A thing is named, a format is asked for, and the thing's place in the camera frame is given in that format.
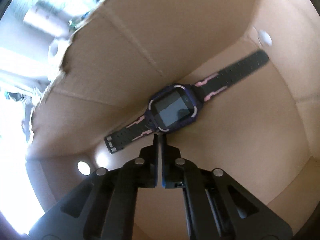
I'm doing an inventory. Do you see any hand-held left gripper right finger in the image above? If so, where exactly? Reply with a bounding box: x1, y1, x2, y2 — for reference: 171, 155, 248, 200
160, 134, 293, 240

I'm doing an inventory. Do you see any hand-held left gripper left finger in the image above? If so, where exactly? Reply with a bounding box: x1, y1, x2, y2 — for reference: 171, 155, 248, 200
29, 133, 160, 240

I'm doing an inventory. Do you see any brown cardboard box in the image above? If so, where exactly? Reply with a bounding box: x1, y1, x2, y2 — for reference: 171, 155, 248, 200
25, 0, 320, 240

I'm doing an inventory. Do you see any purple black smart watch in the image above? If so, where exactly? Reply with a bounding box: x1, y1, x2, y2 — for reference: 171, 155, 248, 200
104, 50, 270, 154

